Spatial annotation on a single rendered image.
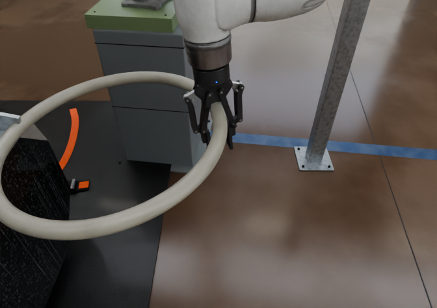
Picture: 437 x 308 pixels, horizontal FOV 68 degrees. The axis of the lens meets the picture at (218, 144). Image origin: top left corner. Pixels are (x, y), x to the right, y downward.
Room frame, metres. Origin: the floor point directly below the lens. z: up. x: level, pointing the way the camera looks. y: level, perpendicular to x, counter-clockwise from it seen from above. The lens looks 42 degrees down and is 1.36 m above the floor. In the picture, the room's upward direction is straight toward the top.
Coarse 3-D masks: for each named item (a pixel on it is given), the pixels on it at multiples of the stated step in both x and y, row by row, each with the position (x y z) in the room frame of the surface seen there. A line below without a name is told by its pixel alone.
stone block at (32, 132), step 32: (32, 128) 0.93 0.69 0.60; (32, 160) 0.80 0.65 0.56; (32, 192) 0.73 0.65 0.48; (64, 192) 0.87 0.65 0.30; (0, 224) 0.56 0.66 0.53; (0, 256) 0.50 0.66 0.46; (32, 256) 0.58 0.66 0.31; (64, 256) 0.70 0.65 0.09; (0, 288) 0.43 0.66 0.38; (32, 288) 0.51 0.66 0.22
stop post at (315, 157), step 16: (352, 0) 1.34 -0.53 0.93; (368, 0) 1.34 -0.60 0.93; (352, 16) 1.34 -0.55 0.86; (336, 32) 1.40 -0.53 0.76; (352, 32) 1.34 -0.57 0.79; (336, 48) 1.36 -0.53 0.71; (352, 48) 1.34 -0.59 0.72; (336, 64) 1.34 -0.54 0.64; (336, 80) 1.34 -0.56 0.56; (320, 96) 1.41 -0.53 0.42; (336, 96) 1.34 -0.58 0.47; (320, 112) 1.35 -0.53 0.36; (336, 112) 1.34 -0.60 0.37; (320, 128) 1.34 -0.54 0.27; (320, 144) 1.34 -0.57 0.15; (304, 160) 1.35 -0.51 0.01; (320, 160) 1.34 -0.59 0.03
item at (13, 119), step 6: (0, 114) 0.56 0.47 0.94; (6, 114) 0.57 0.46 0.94; (12, 114) 0.57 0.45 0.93; (0, 120) 0.56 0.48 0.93; (6, 120) 0.56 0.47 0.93; (12, 120) 0.56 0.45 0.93; (18, 120) 0.56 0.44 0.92; (0, 126) 0.56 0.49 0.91; (6, 126) 0.56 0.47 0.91; (0, 132) 0.55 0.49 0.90
